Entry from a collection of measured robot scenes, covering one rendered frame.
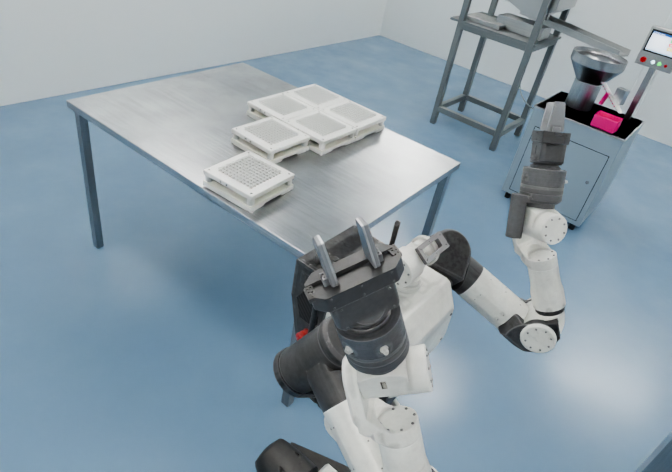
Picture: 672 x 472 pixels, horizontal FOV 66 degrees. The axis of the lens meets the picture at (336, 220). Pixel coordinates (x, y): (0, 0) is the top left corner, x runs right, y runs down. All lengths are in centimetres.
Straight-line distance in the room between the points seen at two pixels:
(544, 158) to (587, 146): 275
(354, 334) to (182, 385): 181
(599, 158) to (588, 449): 196
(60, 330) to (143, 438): 71
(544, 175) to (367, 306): 63
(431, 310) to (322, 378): 28
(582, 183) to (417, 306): 302
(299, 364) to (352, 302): 35
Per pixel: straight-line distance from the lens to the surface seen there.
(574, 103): 410
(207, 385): 241
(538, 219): 116
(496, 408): 263
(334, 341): 91
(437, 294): 110
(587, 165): 392
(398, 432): 78
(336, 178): 217
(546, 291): 125
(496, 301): 126
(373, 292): 62
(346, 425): 92
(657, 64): 410
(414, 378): 73
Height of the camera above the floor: 193
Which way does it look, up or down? 35 degrees down
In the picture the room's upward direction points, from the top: 11 degrees clockwise
